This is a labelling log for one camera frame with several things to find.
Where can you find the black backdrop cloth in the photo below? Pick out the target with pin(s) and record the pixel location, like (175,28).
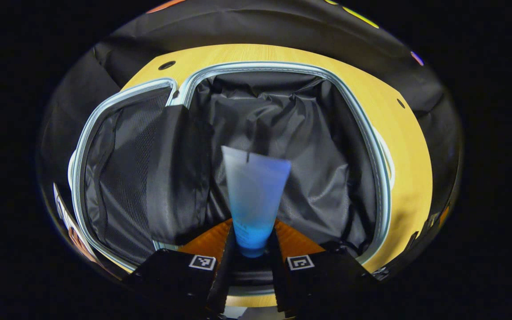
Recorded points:
(260,26)

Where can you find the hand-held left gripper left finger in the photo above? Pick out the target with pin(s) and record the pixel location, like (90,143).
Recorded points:
(226,275)

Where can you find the light blue suitcase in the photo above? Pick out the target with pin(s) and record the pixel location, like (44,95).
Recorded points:
(318,155)

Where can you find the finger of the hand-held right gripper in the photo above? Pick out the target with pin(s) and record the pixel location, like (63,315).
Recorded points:
(434,222)

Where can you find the frosted blue cream tube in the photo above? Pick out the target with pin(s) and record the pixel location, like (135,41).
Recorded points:
(254,200)

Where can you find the colourful printed board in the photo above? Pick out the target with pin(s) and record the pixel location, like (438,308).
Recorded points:
(67,222)

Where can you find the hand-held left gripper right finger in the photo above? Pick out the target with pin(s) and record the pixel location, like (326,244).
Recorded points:
(278,275)

